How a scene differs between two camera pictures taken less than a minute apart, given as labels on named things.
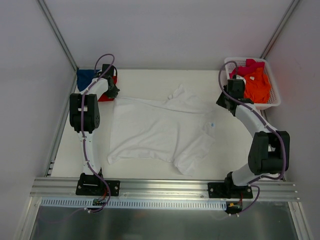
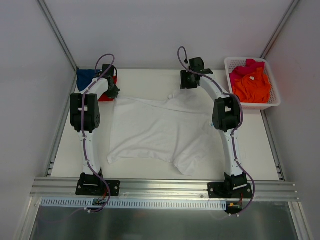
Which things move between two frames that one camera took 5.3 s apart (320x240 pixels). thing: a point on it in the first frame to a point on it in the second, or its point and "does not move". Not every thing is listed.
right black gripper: (222, 101) to (186, 81)
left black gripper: (113, 92) does not move
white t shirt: (173, 129) does not move
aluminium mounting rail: (64, 189) does not move
